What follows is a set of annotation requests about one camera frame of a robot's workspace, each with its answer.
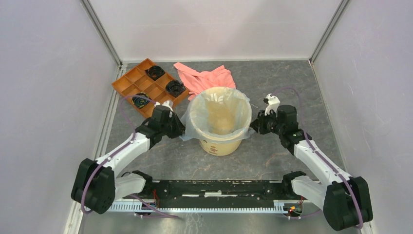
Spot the orange compartment tray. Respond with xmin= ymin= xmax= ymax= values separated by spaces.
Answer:
xmin=112 ymin=58 xmax=189 ymax=118

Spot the light blue plastic trash bag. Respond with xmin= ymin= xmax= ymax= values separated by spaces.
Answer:
xmin=179 ymin=86 xmax=256 ymax=145

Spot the black green bag roll left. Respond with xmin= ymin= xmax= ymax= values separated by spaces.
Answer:
xmin=131 ymin=92 xmax=152 ymax=109

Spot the aluminium slotted cable rail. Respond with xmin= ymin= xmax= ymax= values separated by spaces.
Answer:
xmin=106 ymin=199 xmax=298 ymax=215

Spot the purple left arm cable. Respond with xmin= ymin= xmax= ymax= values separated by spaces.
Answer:
xmin=80 ymin=94 xmax=157 ymax=215

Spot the black bag roll right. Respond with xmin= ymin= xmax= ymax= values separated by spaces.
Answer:
xmin=165 ymin=80 xmax=186 ymax=98

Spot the yellow trash bin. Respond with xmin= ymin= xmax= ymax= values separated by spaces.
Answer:
xmin=189 ymin=86 xmax=252 ymax=157

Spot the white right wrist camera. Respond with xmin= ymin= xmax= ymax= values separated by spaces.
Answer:
xmin=263 ymin=94 xmax=281 ymax=116

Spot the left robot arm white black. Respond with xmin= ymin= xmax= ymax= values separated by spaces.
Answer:
xmin=71 ymin=101 xmax=185 ymax=214

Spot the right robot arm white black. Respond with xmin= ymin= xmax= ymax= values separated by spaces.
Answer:
xmin=250 ymin=105 xmax=373 ymax=231

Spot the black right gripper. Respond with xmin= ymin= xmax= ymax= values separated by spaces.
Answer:
xmin=248 ymin=108 xmax=283 ymax=136

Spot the pink cloth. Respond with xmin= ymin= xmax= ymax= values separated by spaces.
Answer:
xmin=173 ymin=62 xmax=236 ymax=101

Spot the black bag roll top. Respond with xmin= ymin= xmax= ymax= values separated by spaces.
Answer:
xmin=145 ymin=65 xmax=166 ymax=81

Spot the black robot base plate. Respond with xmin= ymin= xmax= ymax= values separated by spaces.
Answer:
xmin=137 ymin=180 xmax=305 ymax=209

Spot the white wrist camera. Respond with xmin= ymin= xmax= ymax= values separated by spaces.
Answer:
xmin=154 ymin=100 xmax=173 ymax=112
xmin=263 ymin=94 xmax=281 ymax=116

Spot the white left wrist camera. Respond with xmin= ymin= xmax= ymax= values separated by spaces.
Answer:
xmin=154 ymin=100 xmax=173 ymax=112

